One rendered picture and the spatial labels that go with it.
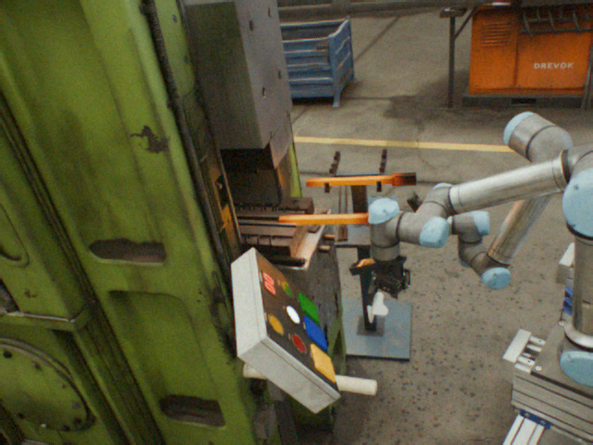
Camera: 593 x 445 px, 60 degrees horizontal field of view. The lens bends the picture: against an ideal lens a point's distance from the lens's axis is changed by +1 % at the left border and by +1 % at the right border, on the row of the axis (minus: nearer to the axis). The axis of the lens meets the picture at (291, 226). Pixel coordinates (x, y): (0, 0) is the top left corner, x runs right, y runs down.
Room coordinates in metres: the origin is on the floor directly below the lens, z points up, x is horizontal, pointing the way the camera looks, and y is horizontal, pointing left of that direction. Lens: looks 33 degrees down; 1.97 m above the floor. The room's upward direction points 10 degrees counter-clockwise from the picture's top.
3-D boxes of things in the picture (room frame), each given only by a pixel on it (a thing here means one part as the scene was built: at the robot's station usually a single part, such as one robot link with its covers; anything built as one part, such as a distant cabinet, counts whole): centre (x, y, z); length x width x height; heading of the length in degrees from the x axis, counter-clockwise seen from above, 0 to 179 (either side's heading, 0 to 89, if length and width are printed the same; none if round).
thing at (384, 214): (1.08, -0.24, 1.23); 0.09 x 0.08 x 0.11; 53
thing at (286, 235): (1.58, 0.18, 0.96); 0.42 x 0.20 x 0.09; 68
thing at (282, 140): (1.58, 0.18, 1.32); 0.42 x 0.20 x 0.10; 68
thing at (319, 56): (5.76, -0.34, 0.36); 1.20 x 0.80 x 0.72; 65
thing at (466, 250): (1.29, -0.56, 0.91); 0.11 x 0.08 x 0.11; 6
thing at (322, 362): (0.86, -0.01, 1.01); 0.07 x 0.05 x 0.07; 3
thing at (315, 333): (0.96, -0.01, 1.01); 0.07 x 0.05 x 0.07; 3
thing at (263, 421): (1.22, 0.23, 0.36); 0.09 x 0.07 x 0.12; 158
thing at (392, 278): (1.07, -0.24, 1.07); 0.09 x 0.08 x 0.12; 45
